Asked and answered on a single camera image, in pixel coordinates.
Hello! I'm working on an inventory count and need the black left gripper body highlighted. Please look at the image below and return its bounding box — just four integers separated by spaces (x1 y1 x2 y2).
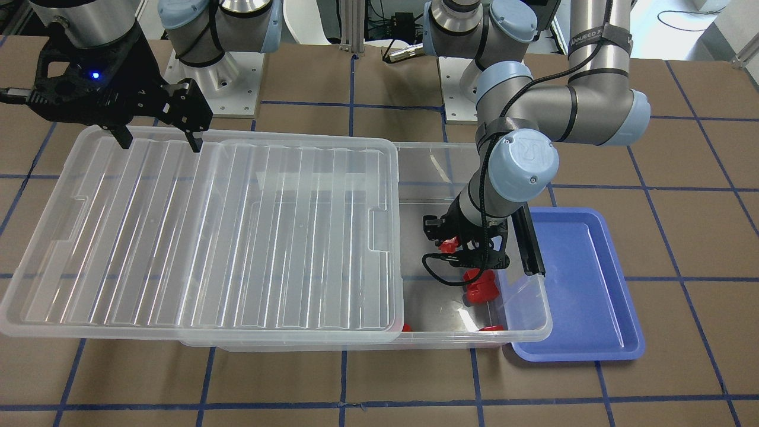
423 199 510 270

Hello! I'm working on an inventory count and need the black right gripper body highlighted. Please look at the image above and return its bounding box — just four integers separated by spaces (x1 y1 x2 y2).
0 24 173 132

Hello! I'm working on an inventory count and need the clear plastic box lid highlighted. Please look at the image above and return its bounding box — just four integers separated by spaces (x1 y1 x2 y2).
2 126 404 346

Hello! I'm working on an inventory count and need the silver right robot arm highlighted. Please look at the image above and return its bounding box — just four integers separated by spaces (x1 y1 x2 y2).
2 1 283 153

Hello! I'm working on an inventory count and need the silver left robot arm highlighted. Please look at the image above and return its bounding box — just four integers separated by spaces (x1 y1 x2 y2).
421 1 651 276

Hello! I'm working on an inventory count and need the clear plastic storage box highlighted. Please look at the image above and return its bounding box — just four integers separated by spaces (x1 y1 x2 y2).
178 141 553 354

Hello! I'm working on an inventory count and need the red block pair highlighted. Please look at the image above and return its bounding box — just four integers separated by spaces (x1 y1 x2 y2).
464 270 500 306

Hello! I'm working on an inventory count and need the blue plastic tray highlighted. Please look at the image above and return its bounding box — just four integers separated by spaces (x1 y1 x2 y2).
497 208 646 362

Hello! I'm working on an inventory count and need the white plastic chair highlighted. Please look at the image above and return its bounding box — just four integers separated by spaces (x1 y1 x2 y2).
283 0 331 46

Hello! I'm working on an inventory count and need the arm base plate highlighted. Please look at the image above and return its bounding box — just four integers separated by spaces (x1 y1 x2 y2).
163 52 266 119
438 57 481 125

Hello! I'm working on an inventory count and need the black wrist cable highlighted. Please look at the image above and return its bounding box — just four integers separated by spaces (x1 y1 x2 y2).
422 59 579 288

